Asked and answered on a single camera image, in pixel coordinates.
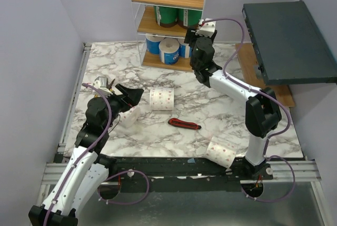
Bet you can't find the blue paper roll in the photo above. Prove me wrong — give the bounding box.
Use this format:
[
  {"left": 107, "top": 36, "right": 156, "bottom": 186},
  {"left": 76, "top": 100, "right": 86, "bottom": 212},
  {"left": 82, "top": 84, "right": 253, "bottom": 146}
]
[{"left": 178, "top": 38, "right": 192, "bottom": 58}]

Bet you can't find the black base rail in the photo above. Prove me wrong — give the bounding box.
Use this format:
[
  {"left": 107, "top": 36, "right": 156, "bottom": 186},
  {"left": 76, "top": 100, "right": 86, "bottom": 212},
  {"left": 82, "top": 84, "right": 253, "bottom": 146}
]
[{"left": 52, "top": 153, "right": 277, "bottom": 194}]

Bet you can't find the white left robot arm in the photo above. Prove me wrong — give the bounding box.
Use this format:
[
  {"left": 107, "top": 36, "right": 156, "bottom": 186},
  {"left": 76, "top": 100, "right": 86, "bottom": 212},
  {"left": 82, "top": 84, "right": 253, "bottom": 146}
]
[{"left": 28, "top": 84, "right": 144, "bottom": 225}]

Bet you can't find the dark green metal box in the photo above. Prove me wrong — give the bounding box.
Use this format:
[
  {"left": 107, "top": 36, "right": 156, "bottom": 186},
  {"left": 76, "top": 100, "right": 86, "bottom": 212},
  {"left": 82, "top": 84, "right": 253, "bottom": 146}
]
[{"left": 242, "top": 1, "right": 336, "bottom": 85}]

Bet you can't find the white wire wooden shelf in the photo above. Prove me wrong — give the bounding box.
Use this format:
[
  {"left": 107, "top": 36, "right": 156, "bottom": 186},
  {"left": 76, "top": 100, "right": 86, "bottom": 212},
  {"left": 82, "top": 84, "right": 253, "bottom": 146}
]
[{"left": 131, "top": 0, "right": 206, "bottom": 72}]

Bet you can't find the green roll front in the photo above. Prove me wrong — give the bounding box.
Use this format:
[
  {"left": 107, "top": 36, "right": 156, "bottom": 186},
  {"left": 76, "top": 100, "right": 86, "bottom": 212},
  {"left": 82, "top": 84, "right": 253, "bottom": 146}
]
[{"left": 178, "top": 8, "right": 202, "bottom": 29}]

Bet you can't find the red black utility knife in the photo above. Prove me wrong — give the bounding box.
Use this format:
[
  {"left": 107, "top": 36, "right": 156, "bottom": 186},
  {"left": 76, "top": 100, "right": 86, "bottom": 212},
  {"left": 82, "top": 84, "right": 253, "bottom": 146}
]
[{"left": 168, "top": 118, "right": 202, "bottom": 130}]

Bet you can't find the wooden board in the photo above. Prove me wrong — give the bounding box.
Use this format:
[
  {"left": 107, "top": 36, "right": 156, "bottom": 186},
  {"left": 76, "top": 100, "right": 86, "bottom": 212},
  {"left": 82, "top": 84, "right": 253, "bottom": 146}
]
[{"left": 237, "top": 43, "right": 295, "bottom": 107}]

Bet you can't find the pink dotted roll front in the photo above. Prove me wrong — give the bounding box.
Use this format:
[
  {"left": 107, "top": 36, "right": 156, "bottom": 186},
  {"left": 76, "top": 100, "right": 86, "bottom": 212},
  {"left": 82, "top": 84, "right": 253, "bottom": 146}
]
[{"left": 204, "top": 136, "right": 239, "bottom": 169}]

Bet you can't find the green roll back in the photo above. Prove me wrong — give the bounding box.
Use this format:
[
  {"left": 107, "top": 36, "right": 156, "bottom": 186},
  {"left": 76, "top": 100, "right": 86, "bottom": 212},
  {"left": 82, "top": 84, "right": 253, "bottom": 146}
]
[{"left": 154, "top": 6, "right": 179, "bottom": 28}]

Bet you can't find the pink dotted roll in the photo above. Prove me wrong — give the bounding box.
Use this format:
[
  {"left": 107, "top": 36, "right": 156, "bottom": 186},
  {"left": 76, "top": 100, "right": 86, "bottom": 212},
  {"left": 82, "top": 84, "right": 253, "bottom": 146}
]
[
  {"left": 120, "top": 106, "right": 141, "bottom": 129},
  {"left": 204, "top": 136, "right": 239, "bottom": 169},
  {"left": 150, "top": 87, "right": 174, "bottom": 111}
]

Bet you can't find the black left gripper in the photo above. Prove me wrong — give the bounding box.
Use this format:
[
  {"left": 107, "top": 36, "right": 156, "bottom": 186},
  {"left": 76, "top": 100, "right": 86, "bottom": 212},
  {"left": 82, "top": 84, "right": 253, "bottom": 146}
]
[{"left": 102, "top": 84, "right": 144, "bottom": 130}]

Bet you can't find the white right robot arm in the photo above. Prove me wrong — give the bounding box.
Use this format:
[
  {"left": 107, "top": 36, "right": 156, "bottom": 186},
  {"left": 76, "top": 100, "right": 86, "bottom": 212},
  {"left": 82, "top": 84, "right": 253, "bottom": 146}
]
[{"left": 184, "top": 28, "right": 282, "bottom": 180}]

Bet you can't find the green roll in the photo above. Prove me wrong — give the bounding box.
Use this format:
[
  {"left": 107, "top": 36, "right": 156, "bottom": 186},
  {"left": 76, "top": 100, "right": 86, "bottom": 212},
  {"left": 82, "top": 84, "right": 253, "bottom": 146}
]
[
  {"left": 154, "top": 6, "right": 179, "bottom": 28},
  {"left": 178, "top": 8, "right": 202, "bottom": 29}
]

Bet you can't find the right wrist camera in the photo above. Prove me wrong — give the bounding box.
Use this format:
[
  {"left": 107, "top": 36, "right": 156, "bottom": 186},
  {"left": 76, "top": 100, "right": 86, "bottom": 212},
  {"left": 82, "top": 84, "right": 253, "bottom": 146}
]
[{"left": 196, "top": 19, "right": 216, "bottom": 38}]

